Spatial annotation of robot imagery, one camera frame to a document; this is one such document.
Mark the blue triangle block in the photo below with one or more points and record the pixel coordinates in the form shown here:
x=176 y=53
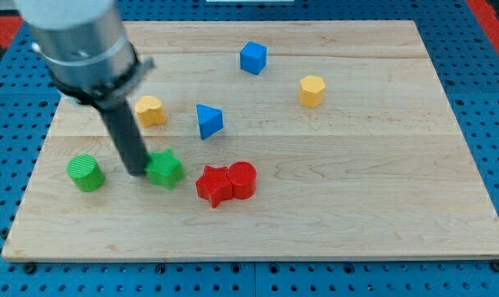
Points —
x=210 y=120

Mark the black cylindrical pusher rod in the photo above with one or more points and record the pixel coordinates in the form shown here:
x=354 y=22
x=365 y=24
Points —
x=124 y=132

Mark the wooden board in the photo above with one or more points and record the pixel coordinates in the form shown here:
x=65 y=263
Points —
x=380 y=171

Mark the green cylinder block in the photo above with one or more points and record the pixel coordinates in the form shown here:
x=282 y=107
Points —
x=85 y=173

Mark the green star block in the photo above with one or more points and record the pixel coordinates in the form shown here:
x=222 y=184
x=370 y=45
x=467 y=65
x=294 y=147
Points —
x=164 y=169

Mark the yellow hexagon block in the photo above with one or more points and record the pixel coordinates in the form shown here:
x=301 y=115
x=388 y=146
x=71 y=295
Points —
x=311 y=91

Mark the red cylinder block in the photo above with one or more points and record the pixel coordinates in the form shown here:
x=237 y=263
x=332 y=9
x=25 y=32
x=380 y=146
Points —
x=243 y=177

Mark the yellow heart block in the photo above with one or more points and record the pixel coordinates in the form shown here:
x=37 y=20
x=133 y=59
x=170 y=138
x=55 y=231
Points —
x=150 y=111

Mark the blue cube block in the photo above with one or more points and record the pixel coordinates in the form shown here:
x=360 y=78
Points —
x=253 y=57

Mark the red star block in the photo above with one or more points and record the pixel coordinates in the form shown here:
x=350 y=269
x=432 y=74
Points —
x=214 y=186

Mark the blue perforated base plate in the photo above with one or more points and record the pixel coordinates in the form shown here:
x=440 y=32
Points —
x=467 y=65

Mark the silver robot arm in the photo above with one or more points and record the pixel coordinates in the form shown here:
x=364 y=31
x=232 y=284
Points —
x=92 y=63

